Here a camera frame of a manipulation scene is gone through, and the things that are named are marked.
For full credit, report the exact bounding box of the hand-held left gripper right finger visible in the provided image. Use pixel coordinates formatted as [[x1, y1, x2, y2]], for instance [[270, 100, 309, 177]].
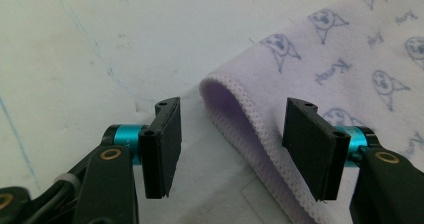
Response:
[[281, 97, 380, 202]]

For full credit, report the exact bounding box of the lilac printed towel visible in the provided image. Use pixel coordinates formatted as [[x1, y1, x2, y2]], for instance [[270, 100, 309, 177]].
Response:
[[198, 0, 424, 224]]

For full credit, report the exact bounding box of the white foam mat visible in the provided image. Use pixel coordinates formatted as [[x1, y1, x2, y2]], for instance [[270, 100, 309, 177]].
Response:
[[0, 0, 368, 224]]

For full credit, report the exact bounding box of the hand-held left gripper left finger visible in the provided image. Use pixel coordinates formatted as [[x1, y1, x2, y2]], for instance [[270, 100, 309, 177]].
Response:
[[101, 96, 183, 200]]

